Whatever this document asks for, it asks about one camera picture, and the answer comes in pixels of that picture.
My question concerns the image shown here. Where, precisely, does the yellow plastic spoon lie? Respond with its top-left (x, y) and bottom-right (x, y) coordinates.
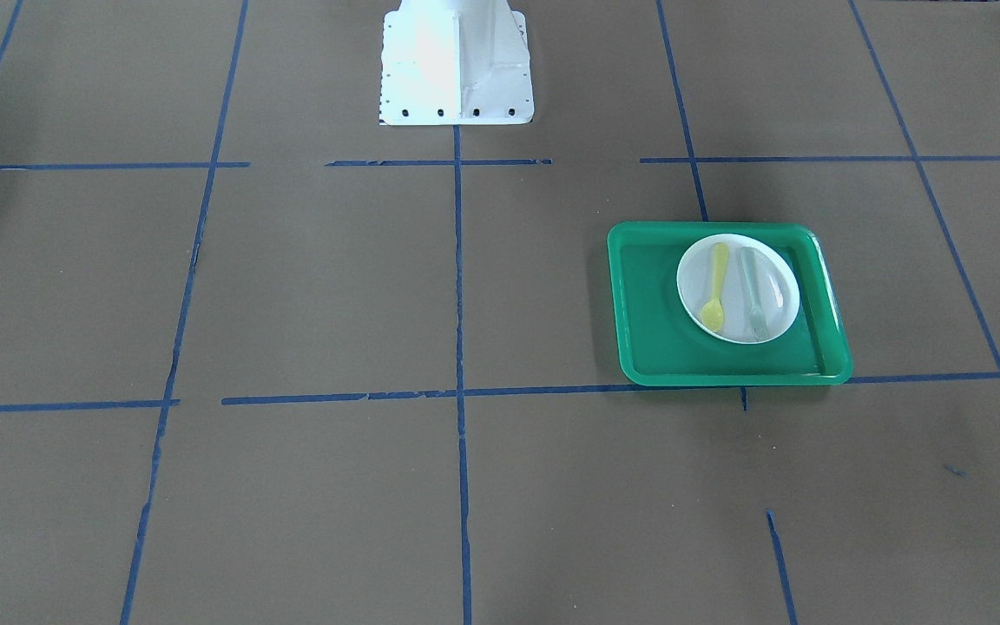
top-left (700, 242), bottom-right (730, 335)

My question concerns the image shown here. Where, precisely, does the green plastic tray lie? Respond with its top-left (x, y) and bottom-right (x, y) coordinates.
top-left (607, 221), bottom-right (853, 387)

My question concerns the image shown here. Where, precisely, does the grey plastic fork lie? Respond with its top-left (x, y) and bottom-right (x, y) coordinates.
top-left (739, 247), bottom-right (771, 343)

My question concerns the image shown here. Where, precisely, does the white round plate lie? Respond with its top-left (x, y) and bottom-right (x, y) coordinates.
top-left (675, 234), bottom-right (800, 345)

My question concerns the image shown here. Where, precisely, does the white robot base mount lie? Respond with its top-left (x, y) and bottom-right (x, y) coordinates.
top-left (378, 1), bottom-right (535, 126)

